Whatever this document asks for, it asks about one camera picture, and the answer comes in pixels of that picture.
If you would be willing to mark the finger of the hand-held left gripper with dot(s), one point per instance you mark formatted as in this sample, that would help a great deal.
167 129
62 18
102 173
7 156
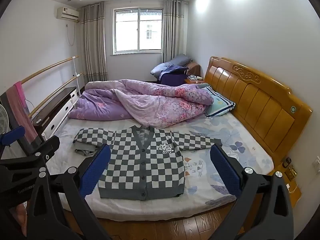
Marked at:
12 135
47 148

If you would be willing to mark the dark top white cabinet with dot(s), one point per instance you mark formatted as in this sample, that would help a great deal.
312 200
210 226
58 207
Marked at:
56 107

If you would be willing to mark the window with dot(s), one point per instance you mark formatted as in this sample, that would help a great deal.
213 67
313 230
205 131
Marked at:
137 30

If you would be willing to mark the blue pillow pile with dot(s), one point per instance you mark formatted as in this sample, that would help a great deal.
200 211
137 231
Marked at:
172 62

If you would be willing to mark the grey striped curtain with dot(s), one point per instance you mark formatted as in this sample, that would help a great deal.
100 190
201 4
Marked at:
94 45
173 30

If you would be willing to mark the orange wooden side table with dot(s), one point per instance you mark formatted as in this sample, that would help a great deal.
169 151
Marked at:
296 192

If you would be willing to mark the person's left hand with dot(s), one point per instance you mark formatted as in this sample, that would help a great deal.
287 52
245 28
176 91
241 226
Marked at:
20 220

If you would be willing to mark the dark purple cloth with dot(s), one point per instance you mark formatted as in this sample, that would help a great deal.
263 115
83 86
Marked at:
173 78

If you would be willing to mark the white wall air conditioner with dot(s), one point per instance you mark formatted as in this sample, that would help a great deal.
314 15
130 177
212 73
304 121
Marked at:
68 13

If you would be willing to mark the white barre post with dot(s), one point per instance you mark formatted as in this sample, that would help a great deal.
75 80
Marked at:
76 80

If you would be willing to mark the grey white checkered cardigan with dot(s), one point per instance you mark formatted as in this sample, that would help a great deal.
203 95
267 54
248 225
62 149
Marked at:
145 165

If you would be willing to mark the wooden nightstand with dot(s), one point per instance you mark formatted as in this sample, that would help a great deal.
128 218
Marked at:
193 81

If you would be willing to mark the floral white bed sheet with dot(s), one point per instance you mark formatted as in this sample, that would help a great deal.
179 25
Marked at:
215 155

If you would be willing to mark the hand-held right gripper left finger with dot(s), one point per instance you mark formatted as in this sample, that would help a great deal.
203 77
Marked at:
96 171

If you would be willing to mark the brown chair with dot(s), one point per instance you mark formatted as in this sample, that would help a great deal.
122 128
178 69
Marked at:
195 67

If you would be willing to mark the clutter on nightstand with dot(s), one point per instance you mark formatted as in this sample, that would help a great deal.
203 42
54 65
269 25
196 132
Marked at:
195 77

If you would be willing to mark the folded grey clothes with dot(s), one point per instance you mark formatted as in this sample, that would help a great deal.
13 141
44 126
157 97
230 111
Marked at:
83 148

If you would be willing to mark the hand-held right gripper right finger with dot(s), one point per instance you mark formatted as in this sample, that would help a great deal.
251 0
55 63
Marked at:
225 172

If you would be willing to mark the dark grey cloth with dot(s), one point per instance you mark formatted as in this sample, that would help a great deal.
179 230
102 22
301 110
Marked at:
10 115

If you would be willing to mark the striped blue green pillow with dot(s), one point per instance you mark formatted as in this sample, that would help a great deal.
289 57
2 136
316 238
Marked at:
220 103

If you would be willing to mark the wooden bed headboard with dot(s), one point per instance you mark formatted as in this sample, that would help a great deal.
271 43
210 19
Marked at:
257 100

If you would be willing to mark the white wall socket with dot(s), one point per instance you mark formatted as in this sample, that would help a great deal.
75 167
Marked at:
317 165

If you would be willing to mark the purple floral quilt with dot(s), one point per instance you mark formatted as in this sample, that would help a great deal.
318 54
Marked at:
150 102

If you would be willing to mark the white electric fan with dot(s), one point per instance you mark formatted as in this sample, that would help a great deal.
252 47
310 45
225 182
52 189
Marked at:
3 118

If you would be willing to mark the wooden barre rail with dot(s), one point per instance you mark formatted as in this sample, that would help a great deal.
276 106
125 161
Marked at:
50 67
57 91

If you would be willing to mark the pink towel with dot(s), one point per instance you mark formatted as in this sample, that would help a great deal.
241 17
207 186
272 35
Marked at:
21 105

